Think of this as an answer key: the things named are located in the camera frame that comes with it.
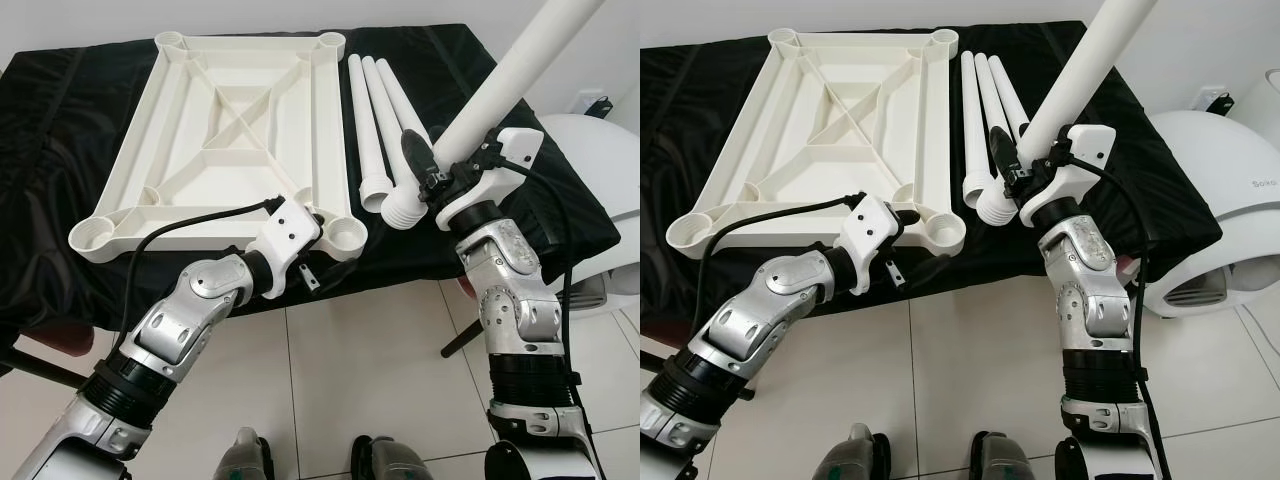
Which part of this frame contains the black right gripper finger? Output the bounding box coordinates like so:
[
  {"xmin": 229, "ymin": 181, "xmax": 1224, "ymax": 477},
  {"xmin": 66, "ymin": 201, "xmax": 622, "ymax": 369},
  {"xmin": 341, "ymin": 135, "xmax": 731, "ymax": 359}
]
[
  {"xmin": 989, "ymin": 125, "xmax": 1021, "ymax": 181},
  {"xmin": 401, "ymin": 130, "xmax": 436, "ymax": 186}
]

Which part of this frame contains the white plastic table top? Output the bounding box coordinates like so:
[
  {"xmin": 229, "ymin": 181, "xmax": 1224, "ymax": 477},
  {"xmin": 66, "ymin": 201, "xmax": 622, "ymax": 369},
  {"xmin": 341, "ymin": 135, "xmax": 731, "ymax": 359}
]
[
  {"xmin": 667, "ymin": 27, "xmax": 967, "ymax": 263},
  {"xmin": 68, "ymin": 30, "xmax": 369, "ymax": 265}
]

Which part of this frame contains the white rounded appliance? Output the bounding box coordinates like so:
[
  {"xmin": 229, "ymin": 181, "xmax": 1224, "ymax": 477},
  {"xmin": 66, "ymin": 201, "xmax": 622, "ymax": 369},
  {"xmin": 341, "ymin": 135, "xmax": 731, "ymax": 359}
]
[
  {"xmin": 535, "ymin": 113, "xmax": 641, "ymax": 316},
  {"xmin": 1140, "ymin": 108, "xmax": 1280, "ymax": 319}
]

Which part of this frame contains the silver robot right leg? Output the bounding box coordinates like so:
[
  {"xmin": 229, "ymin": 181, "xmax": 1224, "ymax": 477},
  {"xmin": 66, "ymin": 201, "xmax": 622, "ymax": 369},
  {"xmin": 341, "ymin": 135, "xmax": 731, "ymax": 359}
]
[
  {"xmin": 350, "ymin": 435, "xmax": 433, "ymax": 480},
  {"xmin": 972, "ymin": 430, "xmax": 1036, "ymax": 480}
]

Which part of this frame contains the white rounded bin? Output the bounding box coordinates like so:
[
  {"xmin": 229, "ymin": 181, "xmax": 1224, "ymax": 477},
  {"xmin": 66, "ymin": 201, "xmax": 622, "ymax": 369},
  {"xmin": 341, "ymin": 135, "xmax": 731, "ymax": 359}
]
[{"xmin": 1235, "ymin": 70, "xmax": 1280, "ymax": 131}]

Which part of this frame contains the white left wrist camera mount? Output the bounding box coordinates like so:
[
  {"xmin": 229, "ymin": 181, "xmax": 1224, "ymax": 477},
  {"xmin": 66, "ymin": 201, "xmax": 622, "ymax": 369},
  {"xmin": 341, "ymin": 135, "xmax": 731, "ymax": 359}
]
[
  {"xmin": 245, "ymin": 197, "xmax": 323, "ymax": 299},
  {"xmin": 833, "ymin": 195, "xmax": 906, "ymax": 296}
]

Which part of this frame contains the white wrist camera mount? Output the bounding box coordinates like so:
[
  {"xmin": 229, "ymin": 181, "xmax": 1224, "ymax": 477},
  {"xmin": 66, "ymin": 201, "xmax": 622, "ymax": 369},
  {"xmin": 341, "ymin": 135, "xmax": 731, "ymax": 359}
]
[
  {"xmin": 1018, "ymin": 124, "xmax": 1117, "ymax": 227},
  {"xmin": 436, "ymin": 127, "xmax": 544, "ymax": 231},
  {"xmin": 833, "ymin": 195, "xmax": 906, "ymax": 296},
  {"xmin": 245, "ymin": 197, "xmax": 323, "ymax": 299}
]

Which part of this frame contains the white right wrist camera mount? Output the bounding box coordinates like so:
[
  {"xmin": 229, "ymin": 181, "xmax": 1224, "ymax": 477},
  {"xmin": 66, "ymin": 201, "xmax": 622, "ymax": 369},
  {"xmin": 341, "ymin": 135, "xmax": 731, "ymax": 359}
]
[
  {"xmin": 1018, "ymin": 124, "xmax": 1117, "ymax": 227},
  {"xmin": 436, "ymin": 127, "xmax": 544, "ymax": 231}
]

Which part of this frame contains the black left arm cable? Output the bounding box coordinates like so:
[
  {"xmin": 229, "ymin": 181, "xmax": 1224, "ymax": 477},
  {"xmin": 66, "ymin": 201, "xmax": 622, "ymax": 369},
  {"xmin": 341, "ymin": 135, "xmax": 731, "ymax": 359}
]
[
  {"xmin": 690, "ymin": 192, "xmax": 869, "ymax": 341},
  {"xmin": 118, "ymin": 198, "xmax": 281, "ymax": 346}
]

